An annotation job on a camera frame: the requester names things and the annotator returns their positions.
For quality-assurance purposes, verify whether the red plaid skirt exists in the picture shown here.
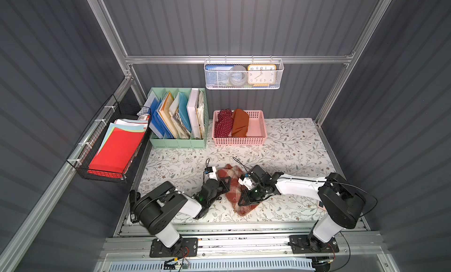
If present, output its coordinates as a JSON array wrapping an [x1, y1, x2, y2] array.
[[217, 164, 258, 216]]

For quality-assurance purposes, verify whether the pink plastic basket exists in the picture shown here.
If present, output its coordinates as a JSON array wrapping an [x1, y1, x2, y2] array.
[[212, 110, 267, 146]]

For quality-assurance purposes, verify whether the red polka dot skirt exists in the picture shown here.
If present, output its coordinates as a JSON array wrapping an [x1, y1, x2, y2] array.
[[214, 109, 234, 138]]

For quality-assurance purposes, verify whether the rust brown skirt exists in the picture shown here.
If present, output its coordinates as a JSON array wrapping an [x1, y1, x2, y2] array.
[[231, 109, 250, 138]]

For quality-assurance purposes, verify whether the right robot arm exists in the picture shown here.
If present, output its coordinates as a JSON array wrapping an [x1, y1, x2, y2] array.
[[238, 165, 366, 252]]

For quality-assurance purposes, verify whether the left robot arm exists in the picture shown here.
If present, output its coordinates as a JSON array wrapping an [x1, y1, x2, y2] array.
[[129, 177, 231, 249]]

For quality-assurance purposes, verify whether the grey tape roll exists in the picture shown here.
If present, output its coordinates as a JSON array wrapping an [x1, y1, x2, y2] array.
[[229, 65, 248, 87]]

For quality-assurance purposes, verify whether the floral table mat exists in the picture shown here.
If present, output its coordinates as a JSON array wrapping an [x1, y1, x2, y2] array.
[[138, 118, 335, 223]]

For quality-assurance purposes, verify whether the white binder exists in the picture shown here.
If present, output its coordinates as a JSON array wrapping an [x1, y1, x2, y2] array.
[[187, 88, 201, 139]]

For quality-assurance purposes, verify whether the green file organizer box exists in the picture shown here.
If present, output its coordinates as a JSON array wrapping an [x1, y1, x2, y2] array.
[[148, 87, 210, 149]]

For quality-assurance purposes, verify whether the black stapler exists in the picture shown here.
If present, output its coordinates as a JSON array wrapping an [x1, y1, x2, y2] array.
[[129, 190, 140, 223]]

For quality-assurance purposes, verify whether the blue folder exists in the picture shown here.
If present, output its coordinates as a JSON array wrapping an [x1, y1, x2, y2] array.
[[149, 98, 174, 139]]

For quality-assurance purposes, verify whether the red paper stack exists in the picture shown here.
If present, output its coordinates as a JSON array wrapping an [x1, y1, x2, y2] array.
[[88, 124, 146, 178]]

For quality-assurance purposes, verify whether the yellow alarm clock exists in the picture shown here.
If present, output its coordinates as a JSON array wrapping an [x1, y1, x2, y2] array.
[[247, 64, 277, 86]]

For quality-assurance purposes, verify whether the blue box in basket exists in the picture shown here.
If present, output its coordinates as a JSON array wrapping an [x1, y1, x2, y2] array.
[[204, 64, 234, 89]]

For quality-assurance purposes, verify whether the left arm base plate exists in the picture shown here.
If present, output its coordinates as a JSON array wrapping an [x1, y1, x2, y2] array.
[[149, 237, 199, 259]]

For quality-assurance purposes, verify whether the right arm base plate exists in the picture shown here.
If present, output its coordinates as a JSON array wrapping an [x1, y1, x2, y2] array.
[[288, 235, 339, 254]]

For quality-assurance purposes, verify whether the black wire wall basket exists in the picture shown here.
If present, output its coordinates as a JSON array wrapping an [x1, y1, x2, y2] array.
[[67, 96, 152, 183]]

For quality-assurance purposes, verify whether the white wire wall basket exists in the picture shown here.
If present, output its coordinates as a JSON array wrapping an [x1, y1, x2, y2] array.
[[204, 56, 284, 90]]

